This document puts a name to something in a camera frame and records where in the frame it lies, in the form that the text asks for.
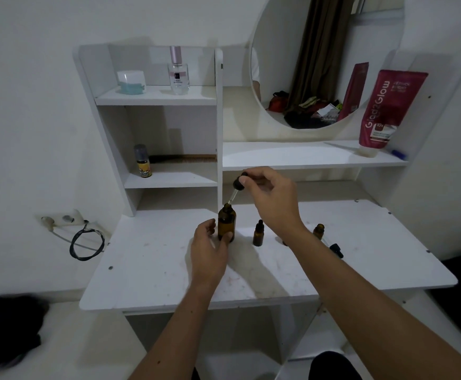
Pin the blue pen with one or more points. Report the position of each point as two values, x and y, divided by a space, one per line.
398 154

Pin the black cloth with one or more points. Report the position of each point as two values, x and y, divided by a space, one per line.
4 332

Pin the person's right hand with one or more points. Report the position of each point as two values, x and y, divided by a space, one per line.
278 205

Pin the large amber glass bottle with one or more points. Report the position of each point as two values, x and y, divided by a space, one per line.
226 221

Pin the small yellow label bottle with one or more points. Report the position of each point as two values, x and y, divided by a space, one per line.
143 168

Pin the red cosmetic tube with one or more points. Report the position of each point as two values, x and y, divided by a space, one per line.
388 110

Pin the person's right leg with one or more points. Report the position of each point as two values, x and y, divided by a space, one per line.
333 368

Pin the person's left leg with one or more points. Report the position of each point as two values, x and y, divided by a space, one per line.
195 375

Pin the person's left forearm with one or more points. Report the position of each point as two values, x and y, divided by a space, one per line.
171 336

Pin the person's left hand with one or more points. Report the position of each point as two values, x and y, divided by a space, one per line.
208 257

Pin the black dropper with glass pipette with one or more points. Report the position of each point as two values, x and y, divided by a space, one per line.
238 182

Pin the clear perfume bottle pink cap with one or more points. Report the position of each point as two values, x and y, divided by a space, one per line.
179 79

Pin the white vanity desk with shelves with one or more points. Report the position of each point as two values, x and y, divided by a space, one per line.
167 180

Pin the brown comb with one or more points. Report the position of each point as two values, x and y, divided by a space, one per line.
183 158

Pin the white and blue cream jar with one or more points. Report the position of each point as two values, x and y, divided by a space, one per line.
131 83

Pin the person's leg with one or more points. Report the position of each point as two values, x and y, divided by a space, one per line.
195 375
333 368

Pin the round mirror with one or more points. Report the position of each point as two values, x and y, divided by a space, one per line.
278 43

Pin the white wall socket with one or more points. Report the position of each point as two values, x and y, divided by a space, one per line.
70 218

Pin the person's right forearm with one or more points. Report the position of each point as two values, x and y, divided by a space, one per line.
373 308

